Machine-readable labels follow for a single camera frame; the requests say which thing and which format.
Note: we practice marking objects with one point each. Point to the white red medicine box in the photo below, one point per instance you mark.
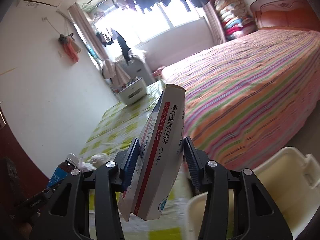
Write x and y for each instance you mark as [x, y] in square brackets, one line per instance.
[160, 167]

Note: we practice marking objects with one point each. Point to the brown medicine bottle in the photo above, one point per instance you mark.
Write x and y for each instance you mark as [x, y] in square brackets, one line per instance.
[62, 172]

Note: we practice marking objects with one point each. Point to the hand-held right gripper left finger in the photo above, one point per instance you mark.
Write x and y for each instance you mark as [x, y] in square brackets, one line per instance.
[132, 160]

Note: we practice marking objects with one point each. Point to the white air cooler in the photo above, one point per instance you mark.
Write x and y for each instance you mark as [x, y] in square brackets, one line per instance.
[137, 70]

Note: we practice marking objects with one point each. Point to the wooden headboard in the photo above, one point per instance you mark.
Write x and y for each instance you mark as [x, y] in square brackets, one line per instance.
[287, 12]

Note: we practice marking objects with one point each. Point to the black hanging garment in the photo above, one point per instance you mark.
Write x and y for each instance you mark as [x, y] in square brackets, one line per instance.
[123, 47]

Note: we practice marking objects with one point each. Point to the stack of folded quilts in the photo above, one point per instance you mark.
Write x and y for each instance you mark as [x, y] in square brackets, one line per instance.
[232, 17]

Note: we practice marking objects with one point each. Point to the window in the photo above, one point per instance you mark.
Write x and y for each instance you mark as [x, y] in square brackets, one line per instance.
[155, 22]

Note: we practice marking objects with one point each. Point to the bed with striped sheet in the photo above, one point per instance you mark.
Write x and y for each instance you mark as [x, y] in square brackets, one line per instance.
[250, 87]

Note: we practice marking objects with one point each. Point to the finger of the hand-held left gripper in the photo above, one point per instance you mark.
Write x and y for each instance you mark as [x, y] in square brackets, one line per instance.
[37, 197]

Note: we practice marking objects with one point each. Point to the orange cloth on hook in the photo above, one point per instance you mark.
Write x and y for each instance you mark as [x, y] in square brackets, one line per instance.
[71, 48]

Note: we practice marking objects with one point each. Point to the crumpled white tissue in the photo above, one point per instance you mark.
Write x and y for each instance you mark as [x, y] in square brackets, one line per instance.
[95, 162]

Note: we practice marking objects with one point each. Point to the cream plastic bin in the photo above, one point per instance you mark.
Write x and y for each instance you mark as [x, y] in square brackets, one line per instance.
[275, 187]

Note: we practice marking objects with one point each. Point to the pink cloth on floor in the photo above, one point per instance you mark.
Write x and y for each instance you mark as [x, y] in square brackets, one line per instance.
[160, 71]

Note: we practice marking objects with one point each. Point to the white storage box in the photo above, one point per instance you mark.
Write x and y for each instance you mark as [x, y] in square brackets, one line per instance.
[132, 92]

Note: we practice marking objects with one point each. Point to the hanger with socks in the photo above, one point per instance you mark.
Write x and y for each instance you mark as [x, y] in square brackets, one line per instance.
[106, 37]

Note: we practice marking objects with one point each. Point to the pink tied curtain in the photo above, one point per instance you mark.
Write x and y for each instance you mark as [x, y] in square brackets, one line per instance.
[87, 35]

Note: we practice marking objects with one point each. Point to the dark red door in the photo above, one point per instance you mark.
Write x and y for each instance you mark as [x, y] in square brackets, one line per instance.
[20, 155]

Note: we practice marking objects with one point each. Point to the pink straight curtain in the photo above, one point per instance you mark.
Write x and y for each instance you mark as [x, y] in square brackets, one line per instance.
[215, 25]

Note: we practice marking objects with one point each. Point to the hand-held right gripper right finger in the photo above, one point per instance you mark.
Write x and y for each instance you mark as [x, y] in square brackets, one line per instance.
[191, 160]

